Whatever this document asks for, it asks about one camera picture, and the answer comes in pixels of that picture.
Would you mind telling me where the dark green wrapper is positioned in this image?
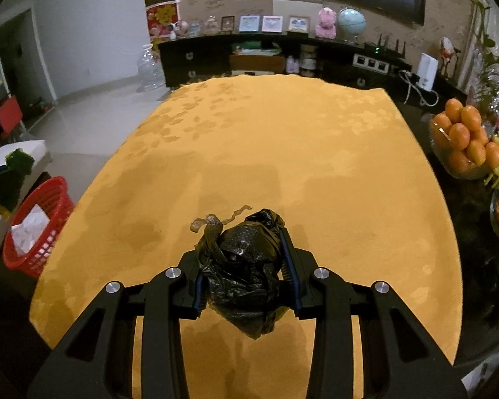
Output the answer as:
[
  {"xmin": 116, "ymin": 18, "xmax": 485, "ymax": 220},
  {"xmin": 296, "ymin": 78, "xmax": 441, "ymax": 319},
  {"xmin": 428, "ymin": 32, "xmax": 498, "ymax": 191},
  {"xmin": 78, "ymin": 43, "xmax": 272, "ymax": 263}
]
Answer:
[{"xmin": 0, "ymin": 149, "xmax": 35, "ymax": 220}]

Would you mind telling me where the white tissue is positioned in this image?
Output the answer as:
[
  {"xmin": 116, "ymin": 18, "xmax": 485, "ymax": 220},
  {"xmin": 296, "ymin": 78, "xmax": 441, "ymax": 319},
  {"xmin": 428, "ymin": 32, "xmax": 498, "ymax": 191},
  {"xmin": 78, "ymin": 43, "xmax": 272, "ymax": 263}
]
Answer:
[{"xmin": 11, "ymin": 204, "xmax": 50, "ymax": 257}]

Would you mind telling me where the black plastic bag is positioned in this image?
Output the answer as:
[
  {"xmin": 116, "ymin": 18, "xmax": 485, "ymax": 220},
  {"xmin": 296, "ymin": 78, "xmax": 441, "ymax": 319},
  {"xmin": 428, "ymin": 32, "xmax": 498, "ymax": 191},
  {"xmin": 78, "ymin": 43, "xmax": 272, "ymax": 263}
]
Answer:
[{"xmin": 190, "ymin": 205, "xmax": 286, "ymax": 339}]

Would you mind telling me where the white cushioned seat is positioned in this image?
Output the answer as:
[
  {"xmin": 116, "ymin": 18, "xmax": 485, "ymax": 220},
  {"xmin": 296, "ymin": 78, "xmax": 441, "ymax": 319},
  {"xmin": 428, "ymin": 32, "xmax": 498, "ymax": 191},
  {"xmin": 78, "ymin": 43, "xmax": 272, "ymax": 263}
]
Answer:
[{"xmin": 0, "ymin": 139, "xmax": 53, "ymax": 276}]

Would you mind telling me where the red plastic mesh basket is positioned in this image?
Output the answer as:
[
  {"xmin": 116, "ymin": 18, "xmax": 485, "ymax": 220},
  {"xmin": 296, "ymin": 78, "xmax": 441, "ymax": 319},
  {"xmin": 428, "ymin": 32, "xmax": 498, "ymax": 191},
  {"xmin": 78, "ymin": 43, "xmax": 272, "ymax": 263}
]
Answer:
[{"xmin": 2, "ymin": 177, "xmax": 75, "ymax": 277}]

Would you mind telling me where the red chair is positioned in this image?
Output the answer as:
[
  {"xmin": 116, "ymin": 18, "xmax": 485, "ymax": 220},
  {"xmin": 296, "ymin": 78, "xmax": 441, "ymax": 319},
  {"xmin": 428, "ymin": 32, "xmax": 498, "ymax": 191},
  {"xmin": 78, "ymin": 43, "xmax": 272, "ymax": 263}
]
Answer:
[{"xmin": 0, "ymin": 96, "xmax": 22, "ymax": 138}]

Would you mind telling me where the clear large water bottle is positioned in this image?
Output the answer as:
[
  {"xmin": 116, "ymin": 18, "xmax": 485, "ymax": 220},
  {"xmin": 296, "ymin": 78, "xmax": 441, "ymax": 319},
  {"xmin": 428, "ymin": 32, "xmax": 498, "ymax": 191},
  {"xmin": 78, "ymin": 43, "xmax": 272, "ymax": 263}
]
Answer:
[{"xmin": 137, "ymin": 44, "xmax": 165, "ymax": 92}]

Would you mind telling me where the yellow table cloth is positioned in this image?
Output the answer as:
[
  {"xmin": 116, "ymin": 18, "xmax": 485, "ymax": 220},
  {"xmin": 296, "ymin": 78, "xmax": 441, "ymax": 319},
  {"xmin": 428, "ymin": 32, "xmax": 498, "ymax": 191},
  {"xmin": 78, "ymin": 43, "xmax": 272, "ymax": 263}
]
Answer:
[{"xmin": 30, "ymin": 75, "xmax": 462, "ymax": 398}]

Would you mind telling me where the bowl of oranges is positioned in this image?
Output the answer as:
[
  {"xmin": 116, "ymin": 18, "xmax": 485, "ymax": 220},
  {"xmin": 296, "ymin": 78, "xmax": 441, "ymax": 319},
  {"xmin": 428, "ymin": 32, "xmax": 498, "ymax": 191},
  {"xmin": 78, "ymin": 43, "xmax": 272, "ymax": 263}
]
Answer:
[{"xmin": 428, "ymin": 98, "xmax": 499, "ymax": 183}]

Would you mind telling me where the red festive poster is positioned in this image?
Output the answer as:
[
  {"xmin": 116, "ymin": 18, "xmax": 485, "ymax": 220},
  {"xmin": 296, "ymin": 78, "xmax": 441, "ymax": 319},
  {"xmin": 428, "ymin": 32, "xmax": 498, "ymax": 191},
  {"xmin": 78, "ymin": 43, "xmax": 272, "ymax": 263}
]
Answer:
[{"xmin": 146, "ymin": 1, "xmax": 179, "ymax": 42}]

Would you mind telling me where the white router box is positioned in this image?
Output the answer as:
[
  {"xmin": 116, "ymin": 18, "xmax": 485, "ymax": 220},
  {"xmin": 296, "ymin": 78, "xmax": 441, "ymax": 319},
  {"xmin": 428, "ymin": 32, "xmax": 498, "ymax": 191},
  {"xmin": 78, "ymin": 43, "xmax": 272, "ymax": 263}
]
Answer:
[{"xmin": 416, "ymin": 53, "xmax": 438, "ymax": 91}]

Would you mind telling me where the black tv cabinet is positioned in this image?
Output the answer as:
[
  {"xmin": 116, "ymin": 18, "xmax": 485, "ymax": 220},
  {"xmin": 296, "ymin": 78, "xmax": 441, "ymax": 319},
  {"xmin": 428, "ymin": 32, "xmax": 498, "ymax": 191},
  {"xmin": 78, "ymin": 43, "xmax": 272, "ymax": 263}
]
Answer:
[{"xmin": 155, "ymin": 33, "xmax": 467, "ymax": 113}]

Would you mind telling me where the pink plush toy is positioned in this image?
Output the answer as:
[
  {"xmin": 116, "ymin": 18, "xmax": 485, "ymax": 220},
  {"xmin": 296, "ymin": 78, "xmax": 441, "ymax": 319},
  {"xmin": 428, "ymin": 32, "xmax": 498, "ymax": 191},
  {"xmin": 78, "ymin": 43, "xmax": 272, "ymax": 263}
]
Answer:
[{"xmin": 314, "ymin": 7, "xmax": 337, "ymax": 40}]

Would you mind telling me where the light blue globe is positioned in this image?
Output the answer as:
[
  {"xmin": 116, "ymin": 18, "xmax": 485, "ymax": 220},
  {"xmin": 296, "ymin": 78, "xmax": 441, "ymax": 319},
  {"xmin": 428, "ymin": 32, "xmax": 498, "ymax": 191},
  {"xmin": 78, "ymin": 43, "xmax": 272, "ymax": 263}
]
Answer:
[{"xmin": 337, "ymin": 7, "xmax": 367, "ymax": 43}]

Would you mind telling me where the white picture frame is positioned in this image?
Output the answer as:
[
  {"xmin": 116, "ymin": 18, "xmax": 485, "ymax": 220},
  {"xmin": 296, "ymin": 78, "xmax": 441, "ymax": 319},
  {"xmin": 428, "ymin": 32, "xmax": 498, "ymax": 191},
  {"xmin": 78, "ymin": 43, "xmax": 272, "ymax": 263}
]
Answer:
[
  {"xmin": 261, "ymin": 15, "xmax": 283, "ymax": 34},
  {"xmin": 239, "ymin": 15, "xmax": 260, "ymax": 33}
]

